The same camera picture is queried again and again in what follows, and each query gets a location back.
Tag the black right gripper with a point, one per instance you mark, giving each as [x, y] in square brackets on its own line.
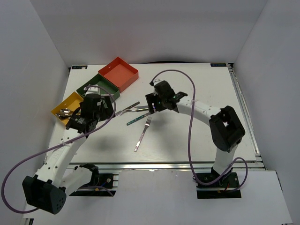
[152, 99]

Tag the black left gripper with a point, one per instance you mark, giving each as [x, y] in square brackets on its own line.
[108, 109]

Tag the green handled spoon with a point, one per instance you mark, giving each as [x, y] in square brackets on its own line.
[66, 111]

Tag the brown handled spoon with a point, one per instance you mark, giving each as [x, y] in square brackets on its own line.
[65, 115]

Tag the green handled knife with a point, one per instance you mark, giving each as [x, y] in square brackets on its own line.
[142, 107]

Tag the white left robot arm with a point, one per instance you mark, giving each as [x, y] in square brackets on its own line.
[49, 187]

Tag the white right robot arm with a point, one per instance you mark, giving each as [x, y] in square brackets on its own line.
[225, 126]

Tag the green box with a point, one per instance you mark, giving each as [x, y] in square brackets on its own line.
[99, 80]

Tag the red box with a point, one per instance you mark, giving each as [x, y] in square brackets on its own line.
[119, 73]

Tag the yellow box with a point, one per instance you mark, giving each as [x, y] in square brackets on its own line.
[72, 102]

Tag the brown handled knife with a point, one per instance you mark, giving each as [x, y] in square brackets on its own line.
[127, 108]

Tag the green handled fork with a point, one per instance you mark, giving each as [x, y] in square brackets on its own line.
[138, 118]

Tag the pink handled fork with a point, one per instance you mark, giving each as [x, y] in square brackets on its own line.
[146, 126]

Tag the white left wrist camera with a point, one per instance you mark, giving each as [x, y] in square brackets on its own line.
[92, 90]

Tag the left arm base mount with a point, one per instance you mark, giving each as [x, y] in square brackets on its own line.
[100, 185]

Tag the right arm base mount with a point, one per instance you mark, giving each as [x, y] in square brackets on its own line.
[223, 189]

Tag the aluminium table frame rail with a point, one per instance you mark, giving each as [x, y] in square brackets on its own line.
[244, 109]

